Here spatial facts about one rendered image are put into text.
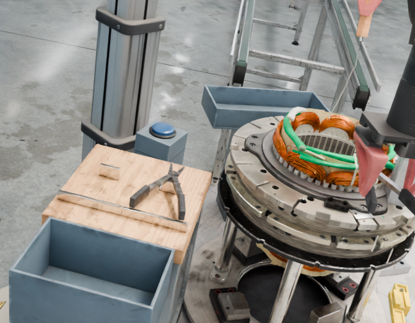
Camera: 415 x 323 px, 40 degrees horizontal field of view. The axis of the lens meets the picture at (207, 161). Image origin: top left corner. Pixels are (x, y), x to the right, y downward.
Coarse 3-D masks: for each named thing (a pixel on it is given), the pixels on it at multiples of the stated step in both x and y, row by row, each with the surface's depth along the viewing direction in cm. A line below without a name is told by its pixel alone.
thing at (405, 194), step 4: (404, 188) 72; (400, 192) 73; (404, 192) 72; (408, 192) 72; (400, 196) 73; (404, 196) 72; (408, 196) 71; (412, 196) 71; (400, 200) 73; (404, 200) 72; (408, 200) 71; (412, 200) 70; (404, 204) 72; (408, 204) 71; (412, 204) 70; (408, 208) 71; (412, 208) 71; (412, 212) 71
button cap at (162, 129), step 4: (156, 124) 104; (160, 124) 104; (164, 124) 104; (168, 124) 105; (152, 128) 103; (156, 128) 103; (160, 128) 103; (164, 128) 103; (168, 128) 103; (172, 128) 104; (156, 132) 102; (160, 132) 102; (164, 132) 102; (168, 132) 102; (172, 132) 103
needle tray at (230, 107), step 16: (208, 96) 115; (224, 96) 120; (240, 96) 121; (256, 96) 122; (272, 96) 123; (288, 96) 124; (304, 96) 124; (208, 112) 114; (224, 112) 110; (240, 112) 111; (256, 112) 112; (272, 112) 112; (224, 128) 112
